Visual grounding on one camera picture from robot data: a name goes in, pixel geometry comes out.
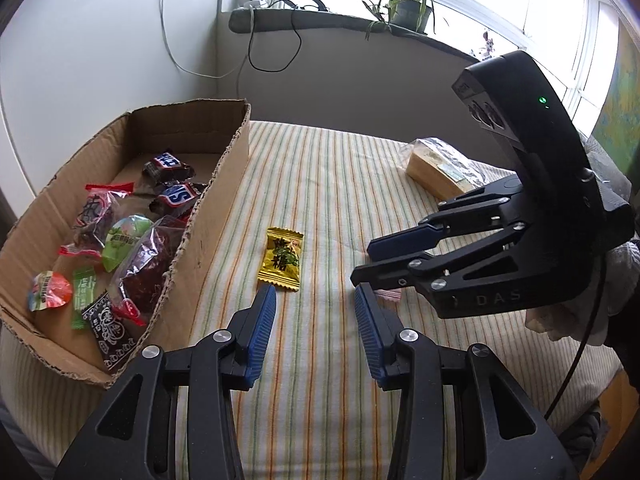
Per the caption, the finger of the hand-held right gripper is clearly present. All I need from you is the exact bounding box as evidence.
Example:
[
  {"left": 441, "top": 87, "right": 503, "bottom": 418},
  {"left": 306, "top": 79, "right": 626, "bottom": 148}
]
[
  {"left": 366, "top": 173, "right": 526, "bottom": 265},
  {"left": 350, "top": 216, "right": 534, "bottom": 295}
]

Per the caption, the white lace cloth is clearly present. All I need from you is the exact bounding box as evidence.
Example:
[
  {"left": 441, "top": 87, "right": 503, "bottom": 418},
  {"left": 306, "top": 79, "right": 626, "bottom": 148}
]
[{"left": 577, "top": 130, "right": 633, "bottom": 196}]

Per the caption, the small dark chocolate bar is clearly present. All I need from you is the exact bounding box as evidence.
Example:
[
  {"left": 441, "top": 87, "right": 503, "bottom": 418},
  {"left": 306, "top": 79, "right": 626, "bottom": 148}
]
[{"left": 141, "top": 149, "right": 196, "bottom": 183}]

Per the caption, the brown chocolate bar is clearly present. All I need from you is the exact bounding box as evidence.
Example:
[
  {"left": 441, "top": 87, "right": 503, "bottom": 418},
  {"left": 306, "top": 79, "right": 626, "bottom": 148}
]
[{"left": 148, "top": 180, "right": 208, "bottom": 221}]

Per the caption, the bread in clear wrap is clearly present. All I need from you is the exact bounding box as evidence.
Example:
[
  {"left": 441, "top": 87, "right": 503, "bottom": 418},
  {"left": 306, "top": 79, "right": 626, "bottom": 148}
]
[{"left": 400, "top": 136, "right": 501, "bottom": 200}]

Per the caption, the red clear date snack packet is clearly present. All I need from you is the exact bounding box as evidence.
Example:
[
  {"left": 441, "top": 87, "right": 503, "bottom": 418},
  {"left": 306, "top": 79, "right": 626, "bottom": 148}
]
[
  {"left": 59, "top": 182, "right": 136, "bottom": 258},
  {"left": 110, "top": 215, "right": 188, "bottom": 328}
]

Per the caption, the person's right hand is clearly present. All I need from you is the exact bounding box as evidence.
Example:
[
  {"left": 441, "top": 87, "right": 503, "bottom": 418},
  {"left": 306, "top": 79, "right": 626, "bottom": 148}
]
[{"left": 525, "top": 242, "right": 640, "bottom": 346}]

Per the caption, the black candy packet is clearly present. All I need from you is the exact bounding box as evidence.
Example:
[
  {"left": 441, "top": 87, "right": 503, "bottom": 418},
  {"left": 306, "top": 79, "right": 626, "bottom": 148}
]
[{"left": 81, "top": 290, "right": 138, "bottom": 373}]

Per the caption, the white cable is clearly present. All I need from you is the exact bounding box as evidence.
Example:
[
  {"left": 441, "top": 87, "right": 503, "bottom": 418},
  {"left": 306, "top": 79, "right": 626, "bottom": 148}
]
[{"left": 160, "top": 0, "right": 251, "bottom": 80}]

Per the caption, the green yellow wall picture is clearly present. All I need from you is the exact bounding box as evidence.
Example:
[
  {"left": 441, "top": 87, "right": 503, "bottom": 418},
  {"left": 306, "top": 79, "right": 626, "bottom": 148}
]
[{"left": 592, "top": 17, "right": 640, "bottom": 176}]

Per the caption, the dark cloth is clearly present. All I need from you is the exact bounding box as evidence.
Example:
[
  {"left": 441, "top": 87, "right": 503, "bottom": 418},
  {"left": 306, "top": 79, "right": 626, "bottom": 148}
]
[{"left": 560, "top": 405, "right": 606, "bottom": 461}]

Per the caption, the potted green plant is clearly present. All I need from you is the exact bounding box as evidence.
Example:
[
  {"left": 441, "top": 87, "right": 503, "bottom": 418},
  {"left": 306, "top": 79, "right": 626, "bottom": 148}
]
[{"left": 362, "top": 0, "right": 458, "bottom": 41}]

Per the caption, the striped bed sheet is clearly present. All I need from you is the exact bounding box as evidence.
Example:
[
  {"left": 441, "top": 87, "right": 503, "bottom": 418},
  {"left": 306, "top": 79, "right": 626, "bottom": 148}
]
[{"left": 0, "top": 120, "right": 626, "bottom": 480}]

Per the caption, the green jelly cup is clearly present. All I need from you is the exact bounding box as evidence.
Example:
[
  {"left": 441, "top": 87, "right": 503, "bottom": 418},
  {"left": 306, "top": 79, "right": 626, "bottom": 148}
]
[{"left": 101, "top": 214, "right": 155, "bottom": 273}]

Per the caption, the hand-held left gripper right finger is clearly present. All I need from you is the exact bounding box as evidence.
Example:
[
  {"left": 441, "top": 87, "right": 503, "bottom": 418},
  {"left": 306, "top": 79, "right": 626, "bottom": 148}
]
[{"left": 354, "top": 282, "right": 581, "bottom": 480}]

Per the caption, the brown cardboard box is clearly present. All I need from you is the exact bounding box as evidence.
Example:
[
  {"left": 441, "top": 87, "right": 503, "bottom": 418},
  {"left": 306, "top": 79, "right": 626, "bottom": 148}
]
[{"left": 0, "top": 97, "right": 252, "bottom": 390}]

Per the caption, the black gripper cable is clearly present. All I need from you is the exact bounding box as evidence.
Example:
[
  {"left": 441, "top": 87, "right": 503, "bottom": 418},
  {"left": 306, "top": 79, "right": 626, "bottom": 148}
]
[{"left": 544, "top": 255, "right": 608, "bottom": 421}]

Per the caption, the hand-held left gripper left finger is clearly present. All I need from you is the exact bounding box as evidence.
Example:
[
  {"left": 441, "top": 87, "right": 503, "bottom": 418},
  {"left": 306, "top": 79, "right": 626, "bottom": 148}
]
[{"left": 52, "top": 284, "right": 277, "bottom": 480}]

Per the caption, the small green candy packet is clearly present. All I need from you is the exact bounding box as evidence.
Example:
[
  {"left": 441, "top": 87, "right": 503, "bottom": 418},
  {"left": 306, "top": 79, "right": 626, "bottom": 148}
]
[{"left": 70, "top": 267, "right": 103, "bottom": 331}]

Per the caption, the jelly cup with colourful lid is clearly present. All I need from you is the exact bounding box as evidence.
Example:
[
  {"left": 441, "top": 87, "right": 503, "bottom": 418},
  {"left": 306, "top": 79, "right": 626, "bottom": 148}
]
[{"left": 27, "top": 270, "right": 74, "bottom": 313}]

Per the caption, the yellow candy packet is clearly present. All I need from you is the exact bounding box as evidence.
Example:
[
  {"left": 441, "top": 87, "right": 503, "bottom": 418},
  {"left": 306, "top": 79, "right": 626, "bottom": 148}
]
[{"left": 256, "top": 226, "right": 306, "bottom": 293}]

